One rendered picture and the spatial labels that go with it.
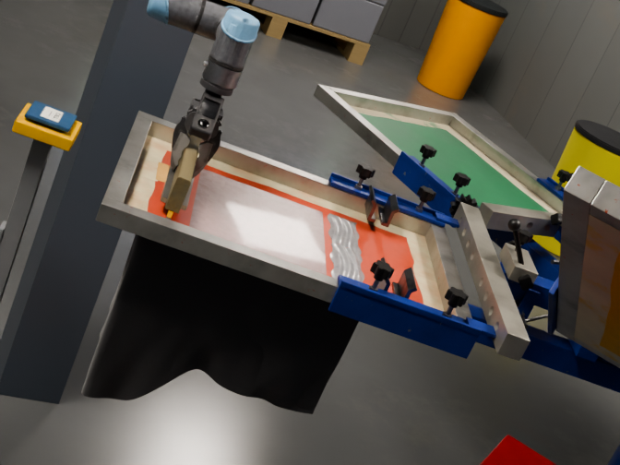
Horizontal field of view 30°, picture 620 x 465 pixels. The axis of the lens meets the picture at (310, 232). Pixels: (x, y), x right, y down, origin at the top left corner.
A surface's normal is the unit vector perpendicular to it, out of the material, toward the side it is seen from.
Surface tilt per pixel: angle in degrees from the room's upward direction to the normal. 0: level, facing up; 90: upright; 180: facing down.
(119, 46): 90
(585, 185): 58
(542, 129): 90
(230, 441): 0
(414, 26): 90
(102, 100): 90
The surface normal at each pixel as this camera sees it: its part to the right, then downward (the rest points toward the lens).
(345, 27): 0.24, 0.47
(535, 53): -0.89, -0.22
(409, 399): 0.37, -0.85
